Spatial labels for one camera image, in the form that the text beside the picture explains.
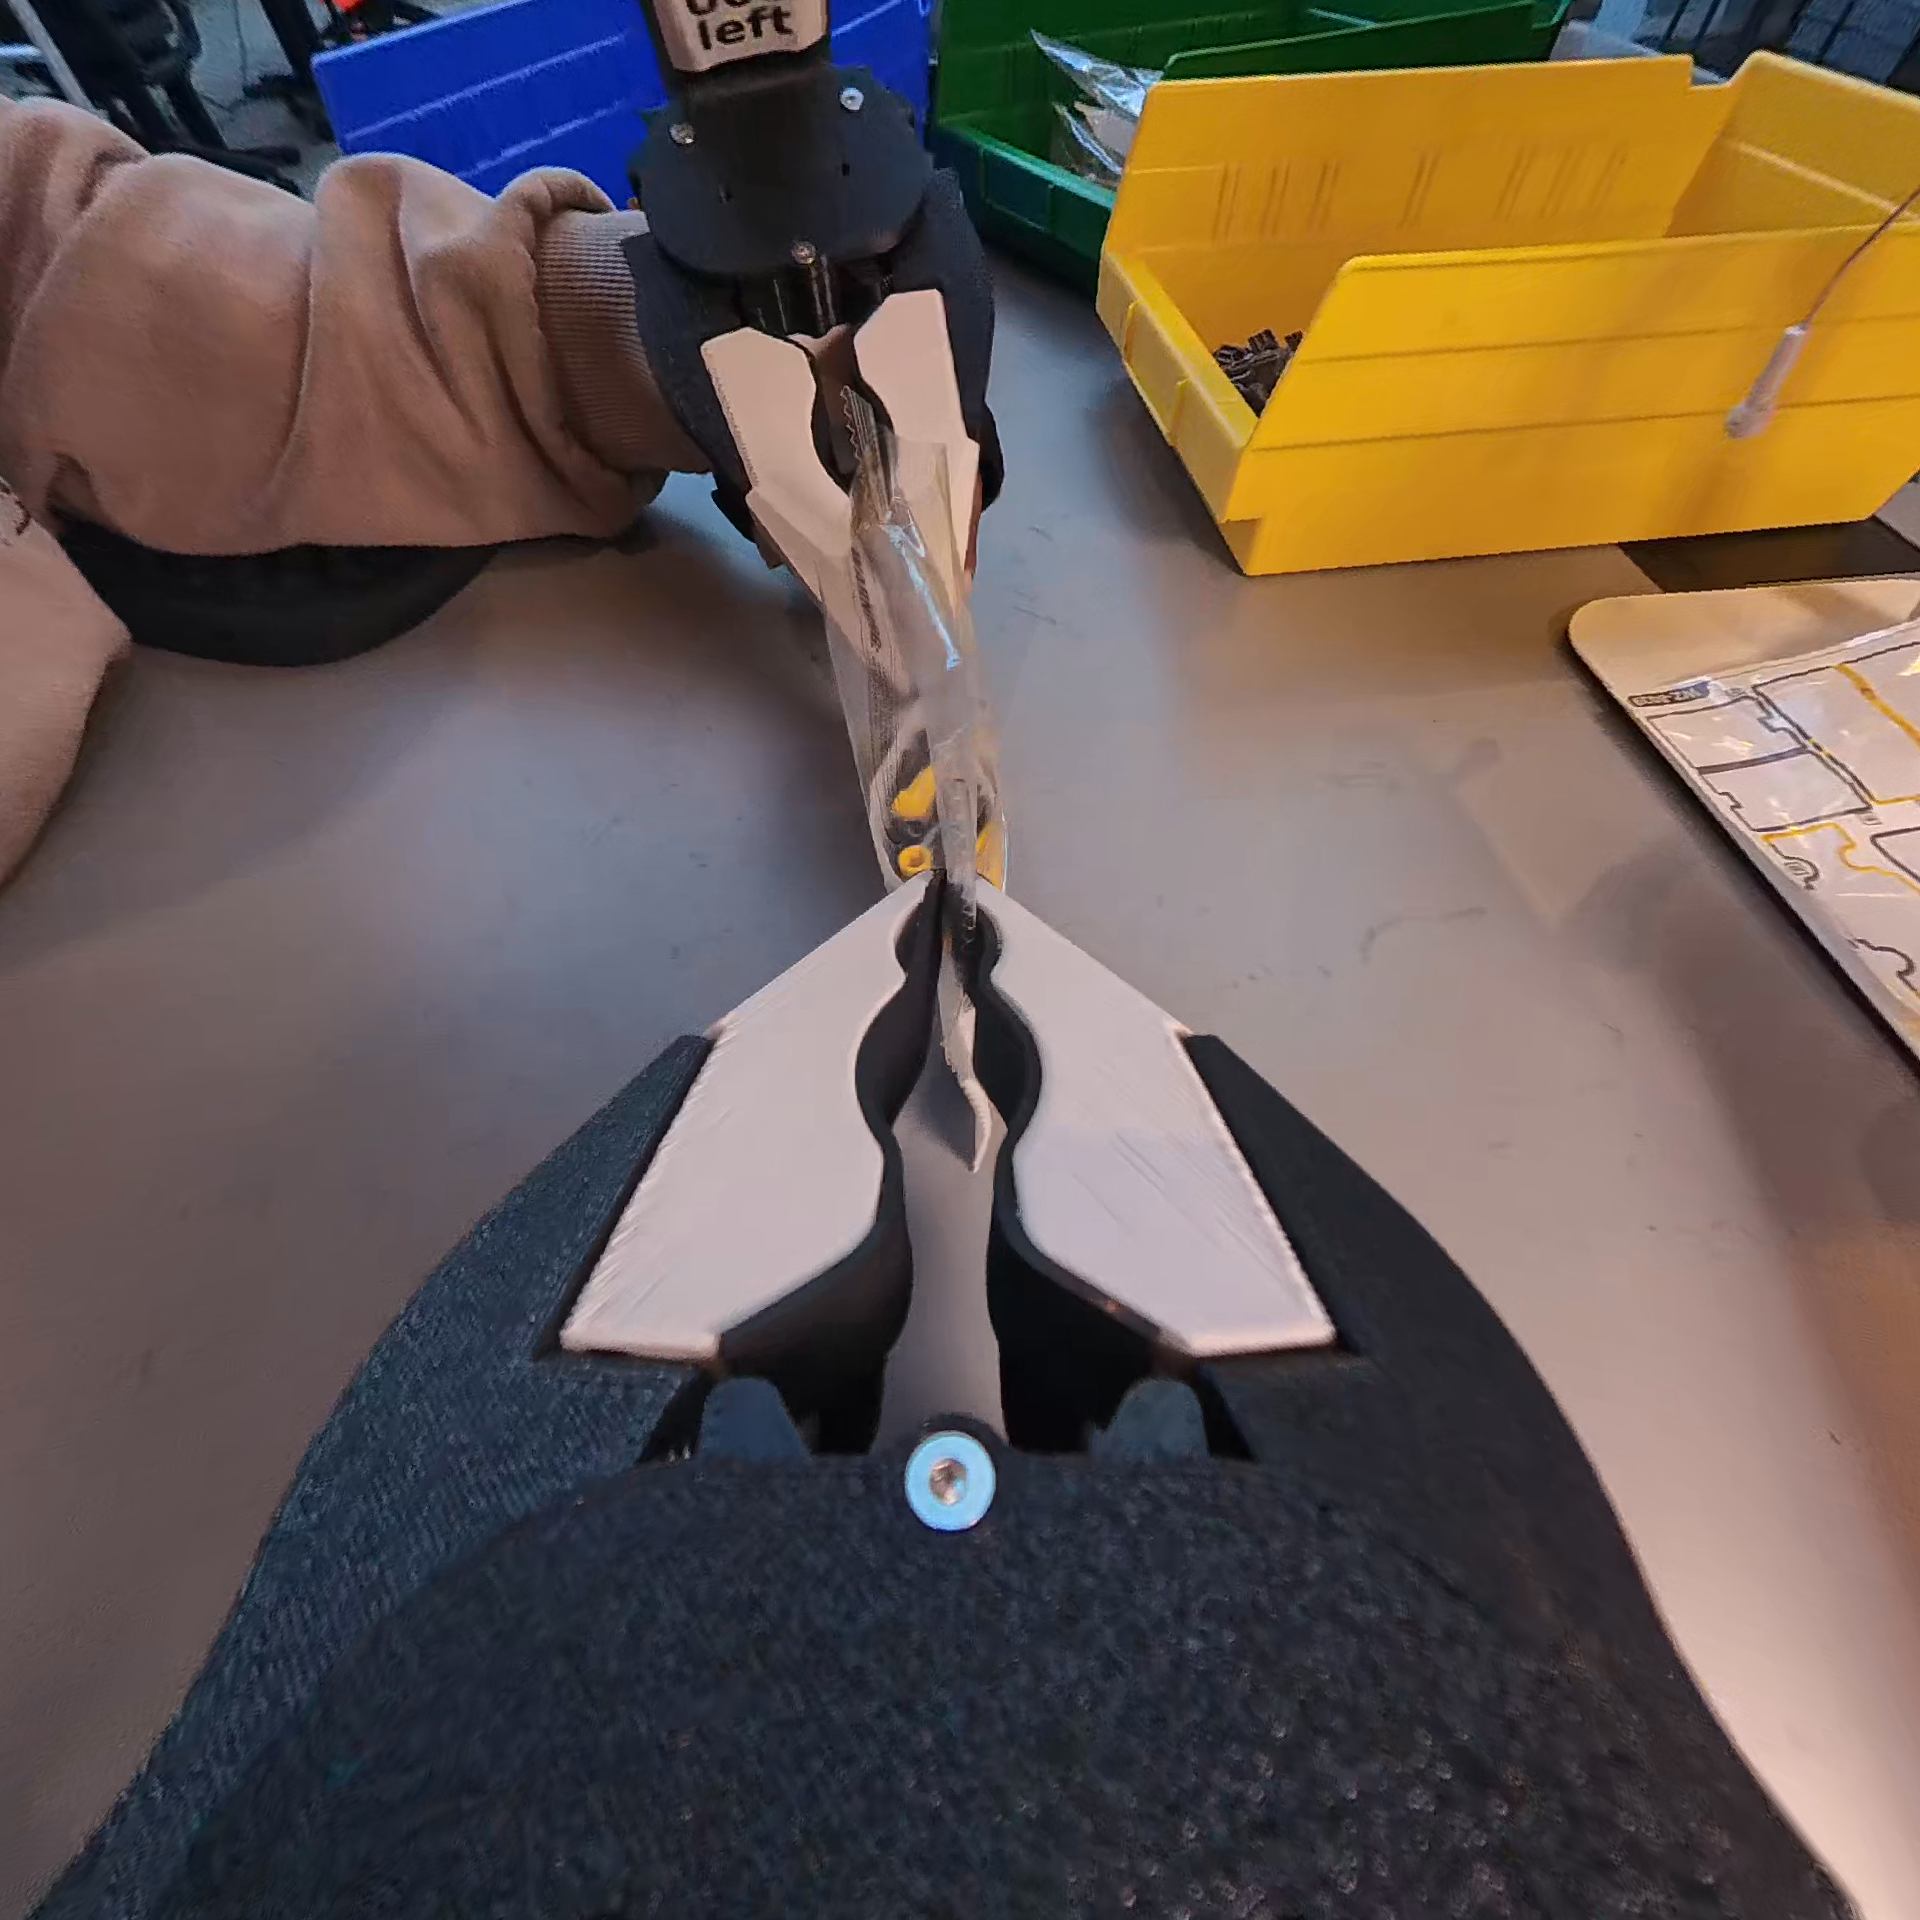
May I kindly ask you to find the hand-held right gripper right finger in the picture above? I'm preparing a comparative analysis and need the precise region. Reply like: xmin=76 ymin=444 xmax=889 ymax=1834
xmin=956 ymin=878 xmax=1345 ymax=1443

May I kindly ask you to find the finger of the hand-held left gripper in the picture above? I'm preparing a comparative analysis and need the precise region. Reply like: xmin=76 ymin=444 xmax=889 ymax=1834
xmin=699 ymin=322 xmax=876 ymax=605
xmin=854 ymin=288 xmax=991 ymax=576

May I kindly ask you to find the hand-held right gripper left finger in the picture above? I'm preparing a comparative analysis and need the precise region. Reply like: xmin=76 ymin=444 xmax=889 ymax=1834
xmin=562 ymin=878 xmax=946 ymax=1443

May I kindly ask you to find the clear plastic bag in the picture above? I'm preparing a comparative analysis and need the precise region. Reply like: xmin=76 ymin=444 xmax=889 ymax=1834
xmin=825 ymin=390 xmax=1022 ymax=1173

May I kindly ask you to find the person's left forearm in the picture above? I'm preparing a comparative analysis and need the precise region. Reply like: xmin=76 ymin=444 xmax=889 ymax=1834
xmin=0 ymin=101 xmax=707 ymax=557

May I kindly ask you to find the green bin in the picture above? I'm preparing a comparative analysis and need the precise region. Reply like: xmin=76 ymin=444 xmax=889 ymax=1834
xmin=930 ymin=0 xmax=1577 ymax=293

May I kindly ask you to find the blue bin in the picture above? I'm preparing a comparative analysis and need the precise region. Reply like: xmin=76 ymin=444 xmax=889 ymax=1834
xmin=311 ymin=0 xmax=938 ymax=206

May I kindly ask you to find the pile of grey connector parts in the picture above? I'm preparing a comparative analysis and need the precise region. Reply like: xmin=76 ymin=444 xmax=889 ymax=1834
xmin=1210 ymin=324 xmax=1308 ymax=416

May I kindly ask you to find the clear bag of parts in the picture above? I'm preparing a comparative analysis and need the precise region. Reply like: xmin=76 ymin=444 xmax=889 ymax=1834
xmin=1035 ymin=32 xmax=1186 ymax=182

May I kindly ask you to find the yellow bin with grey parts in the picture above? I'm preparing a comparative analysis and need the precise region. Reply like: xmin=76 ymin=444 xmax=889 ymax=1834
xmin=1096 ymin=53 xmax=1920 ymax=579

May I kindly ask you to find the black office chair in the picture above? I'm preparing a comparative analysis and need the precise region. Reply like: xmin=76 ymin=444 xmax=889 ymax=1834
xmin=0 ymin=0 xmax=331 ymax=166

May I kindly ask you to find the white sticker sheet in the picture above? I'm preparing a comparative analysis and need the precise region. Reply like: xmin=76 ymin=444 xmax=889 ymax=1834
xmin=1620 ymin=625 xmax=1920 ymax=992

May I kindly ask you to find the person's beige sweatshirt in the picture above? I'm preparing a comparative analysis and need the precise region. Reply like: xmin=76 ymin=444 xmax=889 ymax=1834
xmin=0 ymin=513 xmax=138 ymax=886

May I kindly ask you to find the white cord with plug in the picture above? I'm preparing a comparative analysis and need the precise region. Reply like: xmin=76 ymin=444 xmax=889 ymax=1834
xmin=1726 ymin=180 xmax=1920 ymax=444

